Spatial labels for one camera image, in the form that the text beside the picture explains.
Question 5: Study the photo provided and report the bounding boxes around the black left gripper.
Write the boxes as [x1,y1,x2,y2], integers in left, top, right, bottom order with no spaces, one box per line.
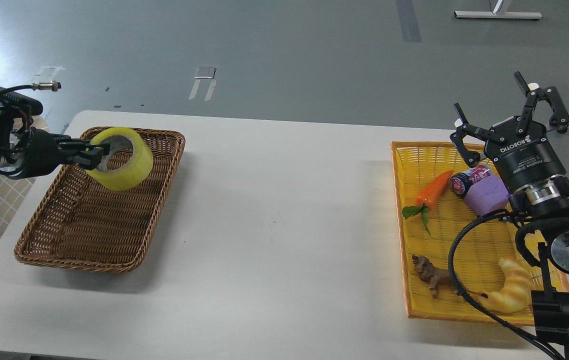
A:
[12,128,111,179]

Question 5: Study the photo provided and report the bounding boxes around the white table leg base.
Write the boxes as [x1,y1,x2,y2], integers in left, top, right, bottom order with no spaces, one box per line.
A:
[453,0,543,21]

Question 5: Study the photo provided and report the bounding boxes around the toy croissant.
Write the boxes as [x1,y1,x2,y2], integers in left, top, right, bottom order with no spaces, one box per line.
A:
[477,257,534,314]

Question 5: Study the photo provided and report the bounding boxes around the orange toy carrot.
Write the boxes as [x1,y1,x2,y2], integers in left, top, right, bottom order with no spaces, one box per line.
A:
[401,170,454,235]

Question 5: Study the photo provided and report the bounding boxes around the brown wicker basket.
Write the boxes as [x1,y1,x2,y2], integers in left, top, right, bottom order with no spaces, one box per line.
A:
[14,128,186,273]

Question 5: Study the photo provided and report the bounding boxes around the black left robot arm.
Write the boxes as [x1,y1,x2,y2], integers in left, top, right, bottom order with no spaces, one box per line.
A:
[0,80,116,180]

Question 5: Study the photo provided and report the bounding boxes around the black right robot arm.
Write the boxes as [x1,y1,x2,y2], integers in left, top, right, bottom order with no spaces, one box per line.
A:
[447,71,569,360]

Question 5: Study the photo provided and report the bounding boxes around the brown toy lion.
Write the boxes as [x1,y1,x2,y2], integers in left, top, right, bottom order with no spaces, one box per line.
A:
[411,254,471,302]

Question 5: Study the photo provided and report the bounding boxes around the yellow plastic basket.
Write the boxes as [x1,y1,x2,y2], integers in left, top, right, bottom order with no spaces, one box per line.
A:
[390,141,544,324]

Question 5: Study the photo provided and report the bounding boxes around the yellow tape roll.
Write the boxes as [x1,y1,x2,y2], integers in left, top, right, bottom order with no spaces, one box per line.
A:
[85,127,154,192]

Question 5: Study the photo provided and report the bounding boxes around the purple foam block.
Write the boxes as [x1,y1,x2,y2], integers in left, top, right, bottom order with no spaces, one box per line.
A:
[462,175,509,216]

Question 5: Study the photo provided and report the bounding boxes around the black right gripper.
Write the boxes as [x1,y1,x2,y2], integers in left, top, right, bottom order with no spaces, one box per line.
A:
[450,71,569,196]

